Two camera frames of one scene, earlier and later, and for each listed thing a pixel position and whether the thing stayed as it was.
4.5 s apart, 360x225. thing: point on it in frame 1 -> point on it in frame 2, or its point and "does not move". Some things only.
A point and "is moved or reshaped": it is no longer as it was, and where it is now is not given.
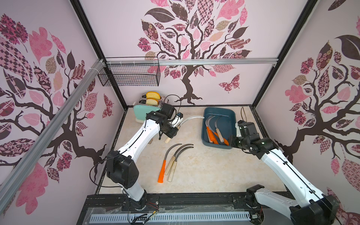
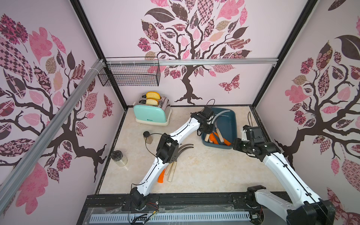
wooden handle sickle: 174,163 does not move
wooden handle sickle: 168,139 is moved or reshaped
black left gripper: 172,132 -> 208,130
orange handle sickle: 162,170 does not move
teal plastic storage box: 226,124 does not move
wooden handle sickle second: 173,158 does not move
